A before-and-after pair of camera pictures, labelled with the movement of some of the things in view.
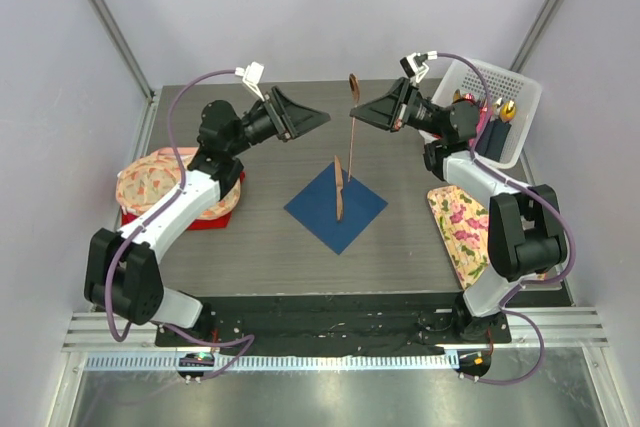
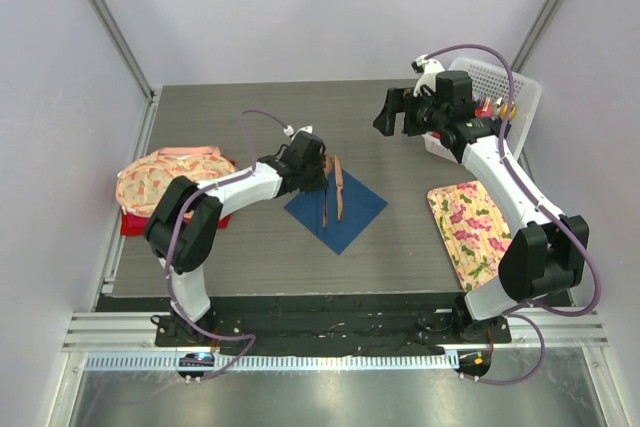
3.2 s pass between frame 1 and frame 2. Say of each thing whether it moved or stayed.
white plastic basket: stayed
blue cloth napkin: stayed
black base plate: stayed
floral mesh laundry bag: stayed
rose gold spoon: moved
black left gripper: moved
